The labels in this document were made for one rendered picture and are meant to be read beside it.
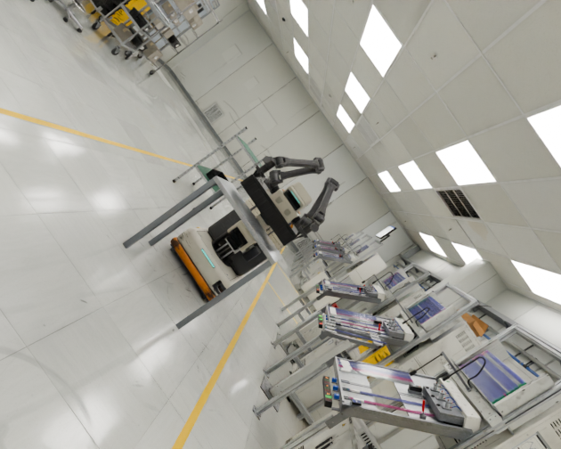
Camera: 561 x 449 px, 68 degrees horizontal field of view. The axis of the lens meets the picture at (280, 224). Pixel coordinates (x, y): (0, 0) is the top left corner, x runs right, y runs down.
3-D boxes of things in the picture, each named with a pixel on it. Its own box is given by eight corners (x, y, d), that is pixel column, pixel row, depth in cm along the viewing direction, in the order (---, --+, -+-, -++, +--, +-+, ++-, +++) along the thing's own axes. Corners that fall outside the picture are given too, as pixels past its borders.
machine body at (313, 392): (284, 396, 381) (340, 360, 375) (288, 366, 451) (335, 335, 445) (325, 455, 382) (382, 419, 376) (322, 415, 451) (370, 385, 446)
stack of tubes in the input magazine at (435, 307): (420, 324, 372) (446, 307, 370) (407, 309, 423) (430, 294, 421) (429, 336, 372) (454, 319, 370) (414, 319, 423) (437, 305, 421)
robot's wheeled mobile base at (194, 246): (192, 239, 418) (212, 224, 416) (227, 292, 414) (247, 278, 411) (166, 241, 352) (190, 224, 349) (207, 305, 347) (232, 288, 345)
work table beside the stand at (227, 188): (150, 241, 331) (231, 183, 324) (199, 315, 326) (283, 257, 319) (122, 243, 286) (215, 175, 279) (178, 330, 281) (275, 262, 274)
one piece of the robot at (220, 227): (203, 235, 409) (272, 185, 402) (234, 281, 405) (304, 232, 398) (191, 236, 376) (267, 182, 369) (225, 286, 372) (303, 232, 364)
